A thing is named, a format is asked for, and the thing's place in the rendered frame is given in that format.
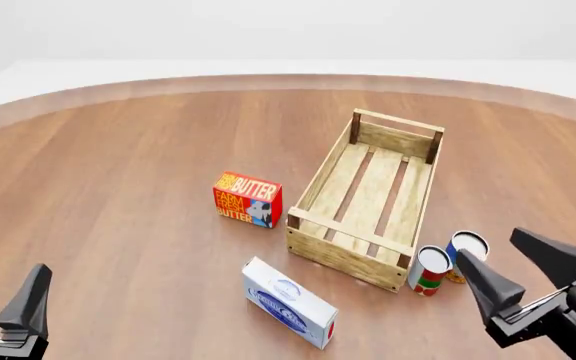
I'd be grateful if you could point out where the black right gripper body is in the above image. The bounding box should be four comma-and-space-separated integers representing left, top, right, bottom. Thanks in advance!
485, 264, 576, 360

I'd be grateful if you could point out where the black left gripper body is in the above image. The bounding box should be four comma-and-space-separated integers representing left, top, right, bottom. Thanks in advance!
0, 330, 50, 360

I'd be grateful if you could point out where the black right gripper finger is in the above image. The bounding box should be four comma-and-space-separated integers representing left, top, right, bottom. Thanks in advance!
455, 248, 527, 318
509, 226, 576, 288

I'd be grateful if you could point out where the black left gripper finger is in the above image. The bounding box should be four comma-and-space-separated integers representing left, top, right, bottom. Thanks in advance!
0, 263, 53, 340

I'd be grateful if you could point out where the wooden slat tray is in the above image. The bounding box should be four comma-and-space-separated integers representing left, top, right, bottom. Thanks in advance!
285, 108, 446, 294

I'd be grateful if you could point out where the blue and orange tin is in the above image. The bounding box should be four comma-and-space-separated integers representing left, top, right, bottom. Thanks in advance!
444, 230, 491, 285

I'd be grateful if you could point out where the red and green tin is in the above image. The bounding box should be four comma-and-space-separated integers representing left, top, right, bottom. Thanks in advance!
407, 245, 454, 297

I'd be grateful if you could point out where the white and blue box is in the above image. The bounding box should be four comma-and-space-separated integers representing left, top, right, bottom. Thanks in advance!
241, 255, 340, 351

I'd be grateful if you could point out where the red butter box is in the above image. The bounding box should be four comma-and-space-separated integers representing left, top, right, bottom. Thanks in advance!
212, 171, 284, 230

